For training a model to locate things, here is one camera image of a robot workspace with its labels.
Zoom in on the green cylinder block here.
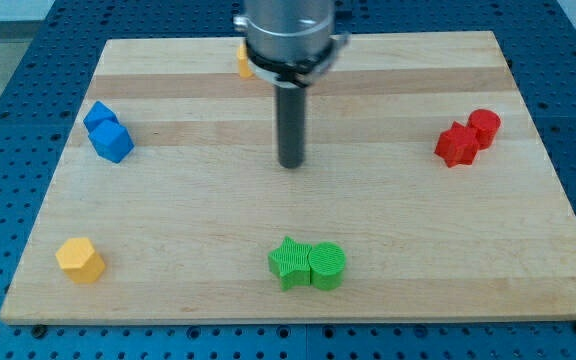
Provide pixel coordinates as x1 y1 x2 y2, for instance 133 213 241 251
308 242 346 291

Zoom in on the yellow block behind arm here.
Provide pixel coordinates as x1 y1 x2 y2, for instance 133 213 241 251
236 43 254 79

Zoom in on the green star block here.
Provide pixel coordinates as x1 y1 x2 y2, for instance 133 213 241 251
267 236 313 291

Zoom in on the blue cube block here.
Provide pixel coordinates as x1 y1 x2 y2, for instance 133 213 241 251
83 101 118 132

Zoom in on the black cylindrical pointer tool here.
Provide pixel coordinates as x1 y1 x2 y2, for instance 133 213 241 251
275 86 306 169

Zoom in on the wooden board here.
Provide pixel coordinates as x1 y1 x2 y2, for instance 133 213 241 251
0 31 576 325

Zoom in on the yellow hexagon block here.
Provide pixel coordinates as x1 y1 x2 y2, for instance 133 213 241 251
55 237 106 284

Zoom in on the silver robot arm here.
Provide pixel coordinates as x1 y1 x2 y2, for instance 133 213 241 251
233 0 349 89

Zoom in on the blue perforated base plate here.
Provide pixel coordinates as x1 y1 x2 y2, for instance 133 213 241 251
0 1 576 359

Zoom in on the blue hexagon block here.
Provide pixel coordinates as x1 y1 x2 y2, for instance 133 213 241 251
88 120 134 163

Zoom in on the red star block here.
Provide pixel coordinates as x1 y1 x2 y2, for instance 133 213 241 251
434 122 480 168

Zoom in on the red cylinder block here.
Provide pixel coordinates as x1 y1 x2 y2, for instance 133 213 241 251
467 109 502 149

